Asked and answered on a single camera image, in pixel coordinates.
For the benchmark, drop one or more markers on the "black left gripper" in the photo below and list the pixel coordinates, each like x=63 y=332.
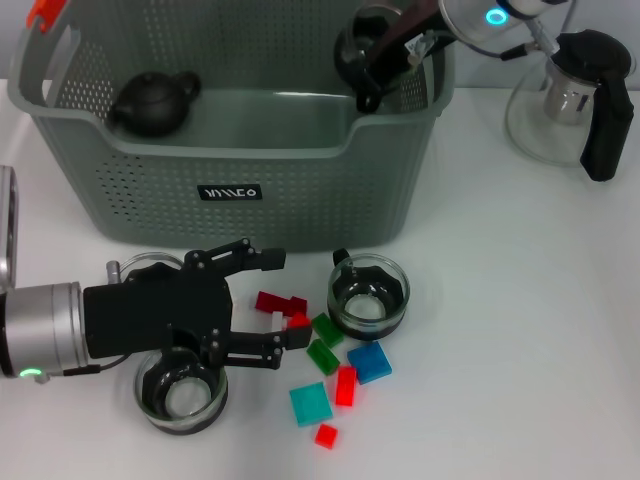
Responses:
x=150 y=315

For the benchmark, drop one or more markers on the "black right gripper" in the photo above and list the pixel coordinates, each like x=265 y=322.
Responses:
x=405 y=45

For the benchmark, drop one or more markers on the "glass teacup with black base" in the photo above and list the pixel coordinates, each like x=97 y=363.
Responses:
x=350 y=40
x=367 y=312
x=150 y=256
x=180 y=402

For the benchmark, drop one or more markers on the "grey perforated plastic storage bin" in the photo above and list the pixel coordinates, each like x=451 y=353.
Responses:
x=300 y=200

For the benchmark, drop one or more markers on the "dark red toy brick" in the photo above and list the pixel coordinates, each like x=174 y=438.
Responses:
x=270 y=301

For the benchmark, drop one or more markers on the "white toy brick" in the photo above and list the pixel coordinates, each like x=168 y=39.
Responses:
x=274 y=320

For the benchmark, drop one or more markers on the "small red toy brick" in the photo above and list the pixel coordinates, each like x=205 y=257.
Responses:
x=298 y=320
x=326 y=435

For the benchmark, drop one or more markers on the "green toy brick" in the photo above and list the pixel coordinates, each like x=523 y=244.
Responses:
x=327 y=330
x=322 y=356

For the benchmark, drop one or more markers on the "teal square toy brick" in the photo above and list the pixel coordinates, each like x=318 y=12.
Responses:
x=310 y=404

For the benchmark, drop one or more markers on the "long red toy brick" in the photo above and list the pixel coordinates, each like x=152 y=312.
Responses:
x=345 y=386

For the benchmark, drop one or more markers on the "blue square toy brick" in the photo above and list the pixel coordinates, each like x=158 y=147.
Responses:
x=369 y=362

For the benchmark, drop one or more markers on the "black clay teapot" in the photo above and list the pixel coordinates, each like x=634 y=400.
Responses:
x=150 y=105

